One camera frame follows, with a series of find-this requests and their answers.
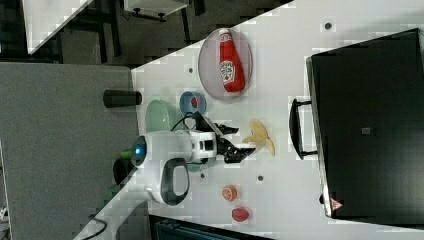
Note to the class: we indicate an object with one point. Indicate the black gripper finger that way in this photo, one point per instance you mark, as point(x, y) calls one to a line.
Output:
point(239, 154)
point(228, 130)

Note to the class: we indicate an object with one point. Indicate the red plush strawberry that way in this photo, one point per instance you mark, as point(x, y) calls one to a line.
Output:
point(194, 102)

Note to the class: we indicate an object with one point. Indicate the red round toy fruit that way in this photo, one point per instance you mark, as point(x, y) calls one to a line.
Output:
point(240, 214)

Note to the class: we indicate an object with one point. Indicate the black toaster oven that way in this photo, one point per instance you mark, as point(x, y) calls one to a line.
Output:
point(368, 117)

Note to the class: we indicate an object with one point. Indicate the grey round plate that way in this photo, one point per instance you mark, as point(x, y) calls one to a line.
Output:
point(208, 65)

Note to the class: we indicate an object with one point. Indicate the green perforated colander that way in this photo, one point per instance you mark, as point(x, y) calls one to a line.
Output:
point(162, 116)

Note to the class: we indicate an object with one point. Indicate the black cup holder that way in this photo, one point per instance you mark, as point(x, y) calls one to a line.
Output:
point(122, 169)

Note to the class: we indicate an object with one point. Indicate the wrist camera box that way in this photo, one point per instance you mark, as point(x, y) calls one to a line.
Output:
point(204, 124)

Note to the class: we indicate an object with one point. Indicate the white cabinet on wheels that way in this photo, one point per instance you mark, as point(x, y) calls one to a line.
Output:
point(154, 9)

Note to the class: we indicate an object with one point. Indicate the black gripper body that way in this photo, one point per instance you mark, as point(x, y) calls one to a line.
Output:
point(224, 147)

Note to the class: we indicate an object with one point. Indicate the orange slice toy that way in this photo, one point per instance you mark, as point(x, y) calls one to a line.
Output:
point(229, 193)

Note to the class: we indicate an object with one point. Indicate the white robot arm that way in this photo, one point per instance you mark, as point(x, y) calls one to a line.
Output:
point(161, 174)

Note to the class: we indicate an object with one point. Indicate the white side table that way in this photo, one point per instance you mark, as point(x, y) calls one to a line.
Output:
point(44, 18)

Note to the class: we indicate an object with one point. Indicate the light green mug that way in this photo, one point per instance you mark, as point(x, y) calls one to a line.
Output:
point(196, 167)

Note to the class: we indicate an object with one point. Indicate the red plush ketchup bottle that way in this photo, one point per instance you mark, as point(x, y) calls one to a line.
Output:
point(230, 66)

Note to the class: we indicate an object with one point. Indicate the black cylinder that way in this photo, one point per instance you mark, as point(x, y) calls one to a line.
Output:
point(121, 98)

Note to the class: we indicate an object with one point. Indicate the peeled plush banana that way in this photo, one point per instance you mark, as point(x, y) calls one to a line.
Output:
point(259, 135)

